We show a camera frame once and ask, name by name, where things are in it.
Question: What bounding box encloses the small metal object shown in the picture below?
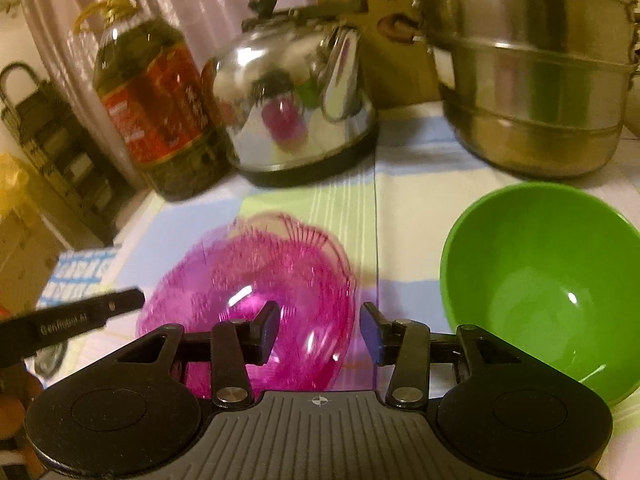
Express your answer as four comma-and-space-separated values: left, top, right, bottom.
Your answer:
34, 344, 67, 377

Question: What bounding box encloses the green bowl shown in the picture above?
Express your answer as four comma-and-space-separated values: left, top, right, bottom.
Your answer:
440, 182, 640, 406

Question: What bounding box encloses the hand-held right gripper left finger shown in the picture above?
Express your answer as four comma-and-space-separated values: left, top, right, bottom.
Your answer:
116, 301, 282, 408

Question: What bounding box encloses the stainless steel steamer pot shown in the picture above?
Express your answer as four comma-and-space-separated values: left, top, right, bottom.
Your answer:
365, 0, 640, 181

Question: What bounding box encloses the pink transparent bowl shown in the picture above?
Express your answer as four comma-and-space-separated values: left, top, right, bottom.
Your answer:
136, 212, 357, 393

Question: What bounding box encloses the blue checked cloth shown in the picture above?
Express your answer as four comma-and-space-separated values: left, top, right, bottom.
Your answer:
37, 247, 118, 311

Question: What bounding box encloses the dark wooden rack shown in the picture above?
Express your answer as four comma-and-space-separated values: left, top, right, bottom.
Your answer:
0, 62, 121, 246

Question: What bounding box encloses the cardboard box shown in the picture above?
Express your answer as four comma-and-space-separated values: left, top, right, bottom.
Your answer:
0, 195, 66, 318

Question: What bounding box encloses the stainless steel kettle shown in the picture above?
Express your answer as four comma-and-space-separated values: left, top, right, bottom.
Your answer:
202, 0, 379, 188

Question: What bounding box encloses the brown board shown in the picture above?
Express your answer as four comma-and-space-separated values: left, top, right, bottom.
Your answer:
305, 0, 441, 111

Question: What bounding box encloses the cooking oil bottle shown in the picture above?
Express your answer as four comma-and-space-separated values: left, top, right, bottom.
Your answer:
72, 0, 233, 202

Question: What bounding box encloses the yellow plastic bag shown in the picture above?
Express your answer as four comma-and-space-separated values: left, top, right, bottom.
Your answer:
0, 152, 41, 221

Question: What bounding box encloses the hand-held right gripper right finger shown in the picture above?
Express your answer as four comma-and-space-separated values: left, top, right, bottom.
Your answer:
360, 302, 523, 408

